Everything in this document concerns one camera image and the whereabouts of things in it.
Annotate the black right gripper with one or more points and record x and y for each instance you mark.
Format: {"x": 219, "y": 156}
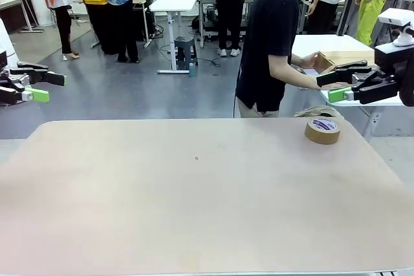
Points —
{"x": 407, "y": 82}

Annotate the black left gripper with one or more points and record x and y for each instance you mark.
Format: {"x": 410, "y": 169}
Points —
{"x": 4, "y": 77}

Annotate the person's left forearm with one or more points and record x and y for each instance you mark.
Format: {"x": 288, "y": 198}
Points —
{"x": 296, "y": 60}

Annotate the person's right forearm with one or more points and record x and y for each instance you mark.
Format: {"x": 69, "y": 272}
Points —
{"x": 300, "y": 80}

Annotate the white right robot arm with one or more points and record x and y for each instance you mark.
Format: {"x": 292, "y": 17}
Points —
{"x": 399, "y": 15}

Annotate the person's right hand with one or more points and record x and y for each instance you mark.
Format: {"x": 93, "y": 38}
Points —
{"x": 336, "y": 86}

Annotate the person's left hand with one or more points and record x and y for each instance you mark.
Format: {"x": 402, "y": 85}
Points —
{"x": 310, "y": 61}

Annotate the khaki cloth bundle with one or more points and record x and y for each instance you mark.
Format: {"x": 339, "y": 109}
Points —
{"x": 315, "y": 112}

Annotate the brown packing tape roll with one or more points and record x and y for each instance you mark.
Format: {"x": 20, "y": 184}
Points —
{"x": 322, "y": 133}

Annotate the white side table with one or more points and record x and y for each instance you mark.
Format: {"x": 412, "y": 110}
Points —
{"x": 307, "y": 43}

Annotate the black tripod stand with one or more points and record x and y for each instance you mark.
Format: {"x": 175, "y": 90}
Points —
{"x": 347, "y": 4}

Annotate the person in lime trousers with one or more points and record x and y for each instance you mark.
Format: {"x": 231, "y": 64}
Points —
{"x": 372, "y": 11}

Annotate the person in black polo shirt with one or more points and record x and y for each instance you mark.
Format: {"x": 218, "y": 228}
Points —
{"x": 268, "y": 37}

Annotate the white office desk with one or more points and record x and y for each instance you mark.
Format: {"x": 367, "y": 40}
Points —
{"x": 16, "y": 1}

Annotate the grey-framed workbench with robot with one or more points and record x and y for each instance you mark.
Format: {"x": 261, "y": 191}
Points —
{"x": 145, "y": 7}

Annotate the person dressed all black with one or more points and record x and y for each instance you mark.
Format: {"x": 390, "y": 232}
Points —
{"x": 231, "y": 1}

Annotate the grey plastic stool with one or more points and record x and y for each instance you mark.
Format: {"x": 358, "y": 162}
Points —
{"x": 186, "y": 51}

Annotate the teal drink bottle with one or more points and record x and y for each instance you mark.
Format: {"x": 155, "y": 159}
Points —
{"x": 192, "y": 70}

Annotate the wooden-top workbench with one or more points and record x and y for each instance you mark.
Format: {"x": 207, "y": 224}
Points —
{"x": 207, "y": 11}

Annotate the white height-adjustable desk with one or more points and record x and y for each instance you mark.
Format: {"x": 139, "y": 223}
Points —
{"x": 173, "y": 4}

